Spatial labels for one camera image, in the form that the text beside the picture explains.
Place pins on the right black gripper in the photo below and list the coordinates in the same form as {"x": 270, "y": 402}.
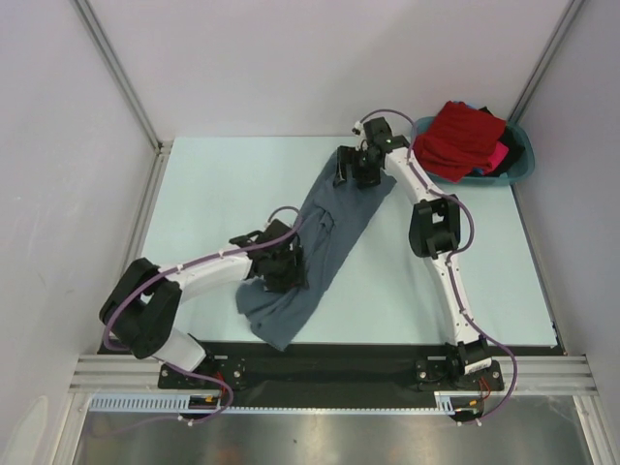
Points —
{"x": 348, "y": 157}

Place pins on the teal plastic basket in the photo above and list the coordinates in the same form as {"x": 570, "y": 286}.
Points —
{"x": 423, "y": 124}

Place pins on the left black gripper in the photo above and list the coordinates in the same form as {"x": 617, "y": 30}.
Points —
{"x": 295, "y": 276}

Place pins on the grey-blue t shirt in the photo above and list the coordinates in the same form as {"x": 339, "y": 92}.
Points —
{"x": 333, "y": 219}

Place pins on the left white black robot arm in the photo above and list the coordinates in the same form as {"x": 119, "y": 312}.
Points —
{"x": 141, "y": 309}

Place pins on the grey slotted cable duct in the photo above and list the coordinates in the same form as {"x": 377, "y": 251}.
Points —
{"x": 195, "y": 404}

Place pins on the right aluminium frame post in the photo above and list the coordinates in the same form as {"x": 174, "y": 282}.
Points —
{"x": 559, "y": 35}

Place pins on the left aluminium frame post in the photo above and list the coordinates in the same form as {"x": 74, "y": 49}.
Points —
{"x": 101, "y": 41}

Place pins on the red t shirt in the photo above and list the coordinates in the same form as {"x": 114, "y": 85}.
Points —
{"x": 459, "y": 139}

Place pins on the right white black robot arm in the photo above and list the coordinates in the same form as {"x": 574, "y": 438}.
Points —
{"x": 434, "y": 233}

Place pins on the aluminium frame post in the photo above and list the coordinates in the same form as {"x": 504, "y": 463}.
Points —
{"x": 101, "y": 41}
{"x": 559, "y": 35}

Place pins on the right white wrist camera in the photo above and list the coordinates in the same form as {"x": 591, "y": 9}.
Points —
{"x": 358, "y": 130}

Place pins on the pink t shirt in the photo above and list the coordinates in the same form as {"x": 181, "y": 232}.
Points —
{"x": 498, "y": 155}

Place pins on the black t shirt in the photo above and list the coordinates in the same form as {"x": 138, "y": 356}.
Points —
{"x": 515, "y": 163}

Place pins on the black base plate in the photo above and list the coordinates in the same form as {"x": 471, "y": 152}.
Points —
{"x": 353, "y": 376}

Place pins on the aluminium front rail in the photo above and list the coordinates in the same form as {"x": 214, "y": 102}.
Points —
{"x": 536, "y": 375}

